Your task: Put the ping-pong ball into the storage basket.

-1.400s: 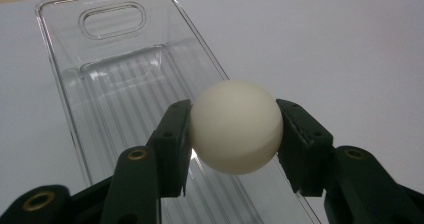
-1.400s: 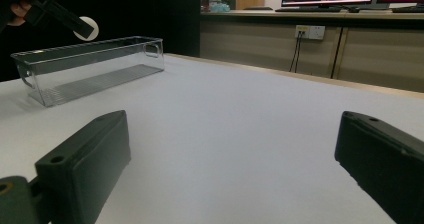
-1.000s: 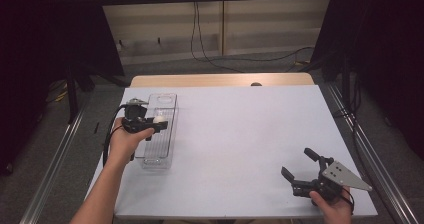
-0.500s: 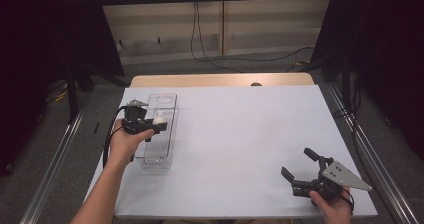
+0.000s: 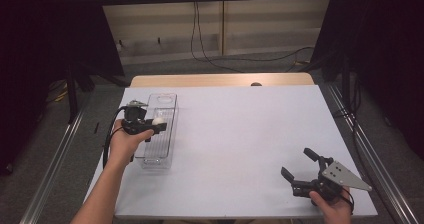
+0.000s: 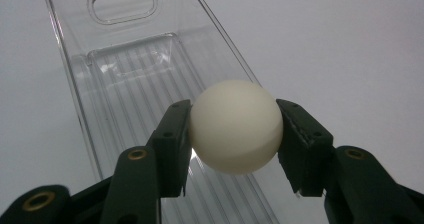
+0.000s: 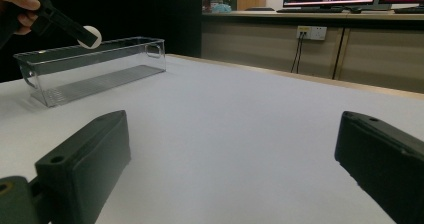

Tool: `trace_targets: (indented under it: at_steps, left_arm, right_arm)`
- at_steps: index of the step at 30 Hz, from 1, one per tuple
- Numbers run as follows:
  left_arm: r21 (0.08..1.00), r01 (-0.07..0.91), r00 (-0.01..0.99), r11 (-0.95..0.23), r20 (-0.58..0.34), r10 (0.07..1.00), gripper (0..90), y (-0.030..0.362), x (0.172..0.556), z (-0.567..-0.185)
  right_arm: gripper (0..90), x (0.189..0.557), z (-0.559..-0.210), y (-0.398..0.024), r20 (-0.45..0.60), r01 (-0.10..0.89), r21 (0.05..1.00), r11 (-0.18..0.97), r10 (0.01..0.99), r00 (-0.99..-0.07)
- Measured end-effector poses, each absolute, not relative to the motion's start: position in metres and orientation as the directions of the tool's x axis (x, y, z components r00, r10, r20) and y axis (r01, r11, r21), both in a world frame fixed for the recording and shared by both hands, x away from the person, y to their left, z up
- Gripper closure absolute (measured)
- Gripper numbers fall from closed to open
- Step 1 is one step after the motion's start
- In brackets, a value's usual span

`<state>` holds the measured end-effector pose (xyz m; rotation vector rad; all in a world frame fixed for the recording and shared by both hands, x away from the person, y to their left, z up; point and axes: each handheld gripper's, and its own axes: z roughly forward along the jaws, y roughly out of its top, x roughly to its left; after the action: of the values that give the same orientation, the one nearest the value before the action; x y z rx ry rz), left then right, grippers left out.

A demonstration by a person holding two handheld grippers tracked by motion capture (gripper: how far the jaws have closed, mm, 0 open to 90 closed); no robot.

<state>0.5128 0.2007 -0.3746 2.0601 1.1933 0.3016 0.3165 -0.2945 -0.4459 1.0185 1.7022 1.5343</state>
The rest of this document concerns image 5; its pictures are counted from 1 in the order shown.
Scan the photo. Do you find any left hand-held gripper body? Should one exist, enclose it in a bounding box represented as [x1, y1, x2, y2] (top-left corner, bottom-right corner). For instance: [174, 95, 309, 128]
[120, 99, 155, 135]

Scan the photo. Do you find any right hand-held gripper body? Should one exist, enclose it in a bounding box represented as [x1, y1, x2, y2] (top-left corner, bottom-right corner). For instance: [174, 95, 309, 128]
[291, 156, 373, 203]

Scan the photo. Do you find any clear plastic container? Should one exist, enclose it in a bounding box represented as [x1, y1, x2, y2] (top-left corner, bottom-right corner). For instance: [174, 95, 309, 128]
[133, 92, 180, 170]

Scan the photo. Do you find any person's left hand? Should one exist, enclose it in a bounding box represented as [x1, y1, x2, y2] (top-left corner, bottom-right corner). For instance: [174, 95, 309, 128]
[107, 119, 155, 169]

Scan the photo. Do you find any person's right hand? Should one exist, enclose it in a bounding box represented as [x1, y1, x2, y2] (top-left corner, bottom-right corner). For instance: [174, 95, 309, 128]
[308, 186, 353, 224]

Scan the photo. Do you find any white board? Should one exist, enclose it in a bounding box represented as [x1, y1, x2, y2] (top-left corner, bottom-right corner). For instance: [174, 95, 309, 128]
[83, 85, 379, 218]

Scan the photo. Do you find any wooden table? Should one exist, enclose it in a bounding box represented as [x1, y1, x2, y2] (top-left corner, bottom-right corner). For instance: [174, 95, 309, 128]
[129, 72, 316, 88]

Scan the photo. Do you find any black metal stand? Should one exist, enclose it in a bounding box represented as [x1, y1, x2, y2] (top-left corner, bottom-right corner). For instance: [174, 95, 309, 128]
[339, 55, 353, 113]
[64, 63, 82, 124]

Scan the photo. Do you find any black curtain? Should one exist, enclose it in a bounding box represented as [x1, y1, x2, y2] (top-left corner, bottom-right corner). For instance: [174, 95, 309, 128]
[0, 0, 126, 177]
[311, 0, 424, 160]

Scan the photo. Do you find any right hand-held gripper cable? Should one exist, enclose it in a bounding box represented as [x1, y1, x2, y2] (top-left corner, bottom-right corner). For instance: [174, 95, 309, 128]
[339, 187, 356, 216]

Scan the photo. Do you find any hand-held gripper cable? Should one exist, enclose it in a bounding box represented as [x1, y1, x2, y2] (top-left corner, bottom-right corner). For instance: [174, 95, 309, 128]
[339, 187, 356, 216]
[102, 105, 130, 170]

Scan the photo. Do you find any left hand-held gripper cable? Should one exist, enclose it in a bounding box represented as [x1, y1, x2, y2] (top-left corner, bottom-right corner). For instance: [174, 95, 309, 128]
[102, 105, 130, 170]

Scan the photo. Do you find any aluminium rail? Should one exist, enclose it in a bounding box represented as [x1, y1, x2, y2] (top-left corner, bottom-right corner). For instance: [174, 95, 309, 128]
[19, 93, 92, 224]
[325, 83, 420, 224]

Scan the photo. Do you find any black cable along rail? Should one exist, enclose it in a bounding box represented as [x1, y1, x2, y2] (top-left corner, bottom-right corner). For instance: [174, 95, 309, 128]
[332, 73, 369, 175]

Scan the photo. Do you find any yellow cable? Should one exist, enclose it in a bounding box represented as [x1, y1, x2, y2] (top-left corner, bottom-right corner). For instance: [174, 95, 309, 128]
[49, 79, 69, 104]

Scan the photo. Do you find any black floor cable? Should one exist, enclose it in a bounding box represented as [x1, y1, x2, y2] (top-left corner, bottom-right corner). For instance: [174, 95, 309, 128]
[190, 2, 315, 74]

